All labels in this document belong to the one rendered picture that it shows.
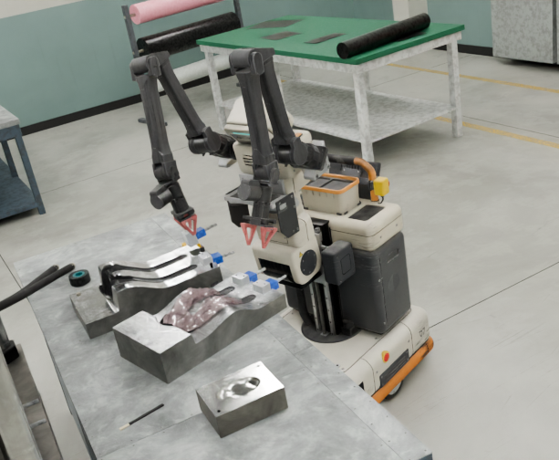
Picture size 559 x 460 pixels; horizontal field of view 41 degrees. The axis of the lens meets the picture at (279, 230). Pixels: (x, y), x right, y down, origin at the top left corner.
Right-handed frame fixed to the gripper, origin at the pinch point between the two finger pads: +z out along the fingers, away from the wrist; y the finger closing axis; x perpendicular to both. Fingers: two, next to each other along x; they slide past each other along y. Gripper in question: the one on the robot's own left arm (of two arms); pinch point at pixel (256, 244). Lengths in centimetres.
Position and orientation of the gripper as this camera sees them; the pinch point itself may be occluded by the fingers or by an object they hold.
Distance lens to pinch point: 250.3
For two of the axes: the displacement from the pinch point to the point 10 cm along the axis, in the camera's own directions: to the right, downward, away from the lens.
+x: 6.3, 0.3, 7.7
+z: -1.4, 9.9, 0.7
